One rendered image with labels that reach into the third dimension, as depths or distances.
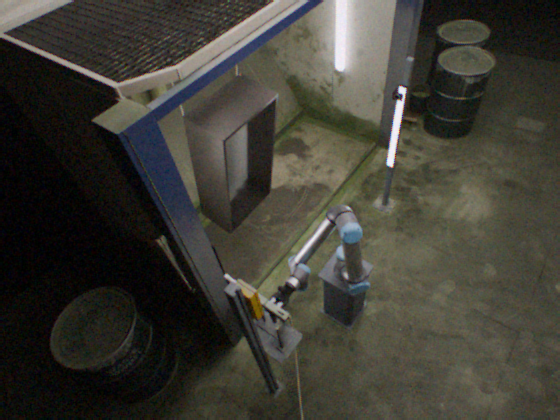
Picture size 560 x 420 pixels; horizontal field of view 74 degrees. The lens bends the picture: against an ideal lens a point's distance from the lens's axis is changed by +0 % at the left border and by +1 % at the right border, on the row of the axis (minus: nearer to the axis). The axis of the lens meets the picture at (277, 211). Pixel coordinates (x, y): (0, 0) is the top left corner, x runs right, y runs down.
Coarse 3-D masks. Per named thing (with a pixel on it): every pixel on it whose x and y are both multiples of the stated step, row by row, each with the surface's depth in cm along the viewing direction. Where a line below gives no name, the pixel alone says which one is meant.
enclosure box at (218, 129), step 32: (224, 96) 259; (256, 96) 261; (192, 128) 248; (224, 128) 242; (256, 128) 307; (192, 160) 281; (224, 160) 251; (256, 160) 340; (224, 192) 285; (256, 192) 363; (224, 224) 329
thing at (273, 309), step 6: (228, 276) 230; (234, 282) 227; (258, 294) 219; (264, 300) 216; (264, 306) 215; (270, 306) 213; (276, 306) 213; (270, 312) 214; (276, 312) 211; (282, 312) 209; (276, 318) 225; (282, 318) 208
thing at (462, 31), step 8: (448, 24) 454; (456, 24) 453; (464, 24) 451; (472, 24) 449; (440, 32) 444; (448, 32) 443; (456, 32) 441; (464, 32) 438; (472, 32) 437; (480, 32) 435; (456, 40) 430; (464, 40) 428; (472, 40) 426
